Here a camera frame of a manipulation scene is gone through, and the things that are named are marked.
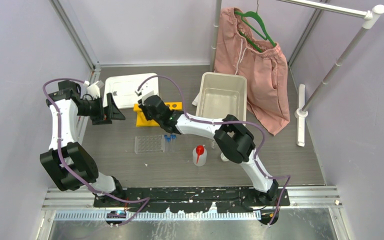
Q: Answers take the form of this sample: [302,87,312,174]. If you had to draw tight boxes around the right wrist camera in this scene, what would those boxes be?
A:
[136,90,156,106]

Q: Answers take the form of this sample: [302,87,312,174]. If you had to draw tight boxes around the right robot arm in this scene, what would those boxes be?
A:
[138,95,279,206]

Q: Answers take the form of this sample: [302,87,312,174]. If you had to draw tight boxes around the pink shorts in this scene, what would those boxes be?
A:
[214,7,290,136]

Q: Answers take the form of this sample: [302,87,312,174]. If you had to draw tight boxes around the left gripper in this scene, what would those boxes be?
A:
[76,92,125,125]

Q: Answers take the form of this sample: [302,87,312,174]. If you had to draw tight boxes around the small white cup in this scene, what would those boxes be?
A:
[220,153,229,162]

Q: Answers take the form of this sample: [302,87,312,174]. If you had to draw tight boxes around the blue capped tube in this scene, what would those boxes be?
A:
[164,134,170,153]
[171,134,177,152]
[166,138,172,152]
[167,134,175,152]

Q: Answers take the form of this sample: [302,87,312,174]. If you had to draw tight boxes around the yellow test tube rack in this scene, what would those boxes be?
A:
[132,101,184,128]

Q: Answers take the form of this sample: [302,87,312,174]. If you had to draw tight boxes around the beige plastic bin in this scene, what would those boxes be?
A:
[195,72,247,121]

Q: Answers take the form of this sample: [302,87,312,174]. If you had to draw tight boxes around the white clothes rack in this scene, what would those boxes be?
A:
[210,0,384,148]

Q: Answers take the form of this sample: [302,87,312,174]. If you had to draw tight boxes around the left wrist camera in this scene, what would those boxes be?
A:
[86,80,105,99]

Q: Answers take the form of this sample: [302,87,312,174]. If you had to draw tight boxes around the green clothes hanger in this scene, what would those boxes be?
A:
[233,9,277,53]

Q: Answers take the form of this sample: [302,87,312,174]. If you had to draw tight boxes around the red capped wash bottle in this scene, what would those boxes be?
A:
[192,145,208,167]

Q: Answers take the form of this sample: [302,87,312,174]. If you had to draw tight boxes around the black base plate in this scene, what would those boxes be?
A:
[93,186,291,215]

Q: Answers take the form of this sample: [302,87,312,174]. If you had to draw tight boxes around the clear acrylic tube rack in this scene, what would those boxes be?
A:
[134,135,166,154]

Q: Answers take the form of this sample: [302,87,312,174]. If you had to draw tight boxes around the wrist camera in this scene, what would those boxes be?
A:
[86,80,105,99]
[136,90,156,106]

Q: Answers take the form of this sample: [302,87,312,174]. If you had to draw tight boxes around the purple cable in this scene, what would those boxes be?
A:
[136,75,293,228]
[42,78,151,228]

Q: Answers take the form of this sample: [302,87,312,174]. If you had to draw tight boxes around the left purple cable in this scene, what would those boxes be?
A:
[42,78,151,228]

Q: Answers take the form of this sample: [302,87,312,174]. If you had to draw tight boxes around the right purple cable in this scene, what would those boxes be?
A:
[136,75,293,228]

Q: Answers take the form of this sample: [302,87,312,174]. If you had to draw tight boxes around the white rectangular tray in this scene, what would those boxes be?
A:
[103,72,157,109]

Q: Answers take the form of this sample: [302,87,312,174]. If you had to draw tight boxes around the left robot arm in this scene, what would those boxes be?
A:
[39,78,126,207]

